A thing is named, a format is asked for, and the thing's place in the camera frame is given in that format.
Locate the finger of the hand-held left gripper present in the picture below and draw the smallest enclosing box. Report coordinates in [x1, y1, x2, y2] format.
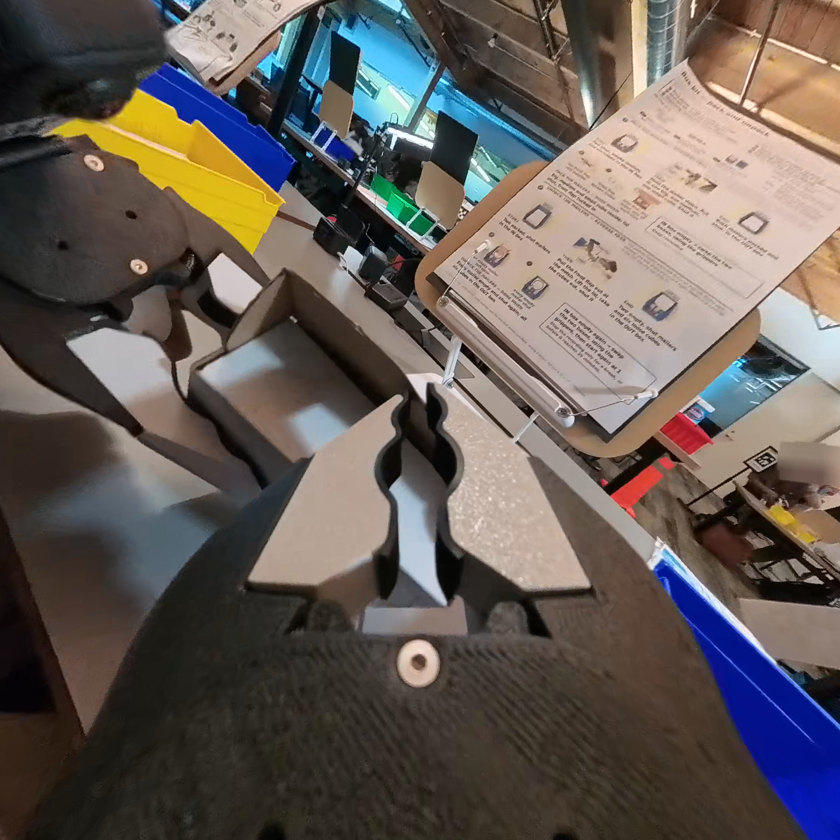
[199, 252, 269, 324]
[66, 325, 263, 501]

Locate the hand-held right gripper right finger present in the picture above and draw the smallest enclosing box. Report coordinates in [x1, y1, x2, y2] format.
[427, 385, 595, 622]

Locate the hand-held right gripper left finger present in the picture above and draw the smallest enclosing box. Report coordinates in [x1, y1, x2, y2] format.
[248, 392, 412, 619]

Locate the white cardboard box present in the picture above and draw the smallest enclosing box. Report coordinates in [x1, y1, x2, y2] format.
[187, 268, 481, 609]

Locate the yellow storage bin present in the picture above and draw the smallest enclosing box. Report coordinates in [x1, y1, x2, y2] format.
[51, 87, 287, 255]

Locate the grey desk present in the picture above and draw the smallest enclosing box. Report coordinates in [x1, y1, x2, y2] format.
[0, 182, 658, 731]

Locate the black battery charger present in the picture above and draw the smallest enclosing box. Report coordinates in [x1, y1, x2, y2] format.
[312, 215, 353, 257]

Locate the orange floor sign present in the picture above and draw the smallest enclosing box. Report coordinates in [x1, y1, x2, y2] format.
[609, 455, 678, 517]

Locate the blue bin with white sticker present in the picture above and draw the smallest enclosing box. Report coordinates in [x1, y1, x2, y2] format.
[140, 61, 298, 193]

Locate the wooden work table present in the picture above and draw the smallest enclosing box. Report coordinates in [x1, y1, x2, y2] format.
[282, 118, 437, 253]

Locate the green storage bin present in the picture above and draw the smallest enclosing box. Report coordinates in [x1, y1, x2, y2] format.
[369, 172, 438, 237]

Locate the red ribbed tub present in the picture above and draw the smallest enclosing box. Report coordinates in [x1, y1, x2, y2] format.
[658, 412, 714, 455]

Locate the beige stand board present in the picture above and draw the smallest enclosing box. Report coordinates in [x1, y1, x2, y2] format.
[317, 79, 357, 140]
[414, 159, 468, 232]

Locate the black sheet board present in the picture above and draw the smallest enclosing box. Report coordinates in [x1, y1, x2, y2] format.
[428, 110, 480, 186]
[327, 30, 363, 97]

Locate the long wooden table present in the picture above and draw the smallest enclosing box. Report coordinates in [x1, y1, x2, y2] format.
[686, 481, 840, 585]

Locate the beige sign board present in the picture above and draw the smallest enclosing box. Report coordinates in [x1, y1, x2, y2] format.
[737, 596, 840, 672]

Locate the instruction sheet on stand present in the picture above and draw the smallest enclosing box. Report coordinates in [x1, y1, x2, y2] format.
[432, 61, 840, 435]

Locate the narrow silver duct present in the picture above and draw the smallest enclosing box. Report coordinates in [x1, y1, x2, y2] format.
[560, 0, 635, 127]

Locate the silver ventilation duct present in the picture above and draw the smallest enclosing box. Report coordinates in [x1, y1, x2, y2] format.
[645, 0, 691, 88]

